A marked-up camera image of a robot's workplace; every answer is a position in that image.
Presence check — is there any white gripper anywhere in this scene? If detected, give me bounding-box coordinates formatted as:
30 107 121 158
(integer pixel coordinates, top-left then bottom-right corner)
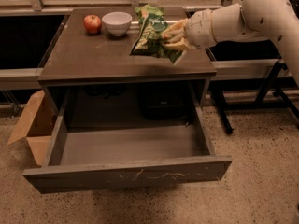
161 9 217 51

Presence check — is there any green jalapeno chip bag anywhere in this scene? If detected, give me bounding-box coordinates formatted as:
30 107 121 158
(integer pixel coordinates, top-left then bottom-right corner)
129 13 187 65

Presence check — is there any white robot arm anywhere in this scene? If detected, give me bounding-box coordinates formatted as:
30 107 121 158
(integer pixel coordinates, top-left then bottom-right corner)
162 0 299 85

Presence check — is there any green snack bag on counter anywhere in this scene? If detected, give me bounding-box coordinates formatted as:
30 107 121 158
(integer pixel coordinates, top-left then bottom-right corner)
135 4 168 32

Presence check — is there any grey counter cabinet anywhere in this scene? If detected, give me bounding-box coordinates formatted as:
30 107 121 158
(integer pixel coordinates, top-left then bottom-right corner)
37 6 218 117

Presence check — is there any grey open drawer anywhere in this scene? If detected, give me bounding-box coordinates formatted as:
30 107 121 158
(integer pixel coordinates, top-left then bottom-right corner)
23 82 232 193

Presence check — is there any white ceramic bowl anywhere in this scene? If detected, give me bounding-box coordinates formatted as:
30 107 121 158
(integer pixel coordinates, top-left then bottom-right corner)
102 12 133 36

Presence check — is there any black stand table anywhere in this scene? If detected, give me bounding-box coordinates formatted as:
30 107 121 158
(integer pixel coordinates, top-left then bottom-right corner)
208 62 299 134

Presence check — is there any red apple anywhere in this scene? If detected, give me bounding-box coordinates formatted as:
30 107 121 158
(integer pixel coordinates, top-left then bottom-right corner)
83 15 102 35

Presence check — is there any brown cardboard box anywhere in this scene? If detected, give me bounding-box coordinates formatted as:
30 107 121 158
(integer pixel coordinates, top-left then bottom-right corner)
7 91 56 166

